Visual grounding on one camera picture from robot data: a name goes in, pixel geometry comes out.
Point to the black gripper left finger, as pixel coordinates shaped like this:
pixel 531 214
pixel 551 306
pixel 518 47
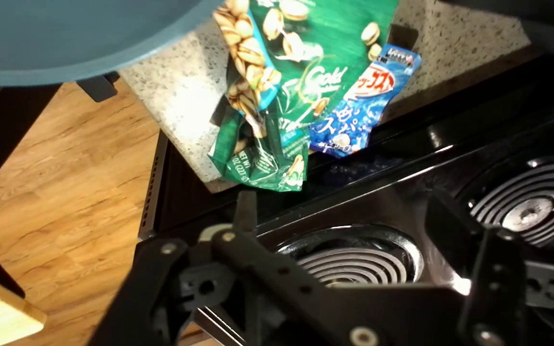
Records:
pixel 277 300

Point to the large dark blue bowl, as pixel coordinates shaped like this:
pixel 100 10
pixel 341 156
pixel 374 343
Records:
pixel 66 39

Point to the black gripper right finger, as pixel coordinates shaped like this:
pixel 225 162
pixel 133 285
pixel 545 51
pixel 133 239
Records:
pixel 501 300

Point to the blue snack packet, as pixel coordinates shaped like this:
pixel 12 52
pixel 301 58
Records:
pixel 360 108

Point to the black coil stove burner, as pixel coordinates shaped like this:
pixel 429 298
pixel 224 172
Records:
pixel 354 266
pixel 547 193

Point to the black electric stove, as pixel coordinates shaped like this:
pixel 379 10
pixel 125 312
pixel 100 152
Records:
pixel 418 185

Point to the green pistachio packet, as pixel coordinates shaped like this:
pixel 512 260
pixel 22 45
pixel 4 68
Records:
pixel 302 83

